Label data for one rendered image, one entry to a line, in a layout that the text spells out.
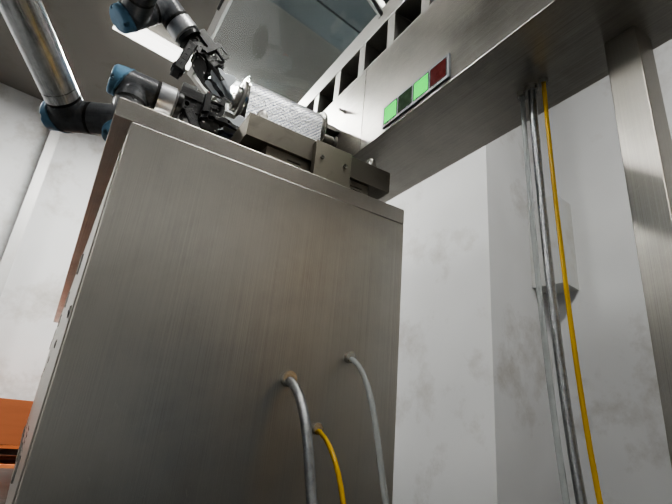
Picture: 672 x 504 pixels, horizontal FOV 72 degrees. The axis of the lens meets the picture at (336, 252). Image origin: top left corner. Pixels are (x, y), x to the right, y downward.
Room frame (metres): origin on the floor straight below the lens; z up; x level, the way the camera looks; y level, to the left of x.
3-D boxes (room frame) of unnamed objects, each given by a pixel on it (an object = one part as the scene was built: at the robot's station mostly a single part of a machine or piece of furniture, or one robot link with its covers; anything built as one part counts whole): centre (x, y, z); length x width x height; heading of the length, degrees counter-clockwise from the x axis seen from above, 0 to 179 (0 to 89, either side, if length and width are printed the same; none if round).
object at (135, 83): (0.92, 0.53, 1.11); 0.11 x 0.08 x 0.09; 120
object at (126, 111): (1.94, 0.76, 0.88); 2.52 x 0.66 x 0.04; 30
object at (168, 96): (0.96, 0.46, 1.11); 0.08 x 0.05 x 0.08; 30
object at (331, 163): (0.96, 0.03, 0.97); 0.10 x 0.03 x 0.11; 120
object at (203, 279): (1.95, 0.75, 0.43); 2.52 x 0.64 x 0.86; 30
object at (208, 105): (1.00, 0.39, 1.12); 0.12 x 0.08 x 0.09; 120
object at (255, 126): (1.04, 0.09, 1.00); 0.40 x 0.16 x 0.06; 120
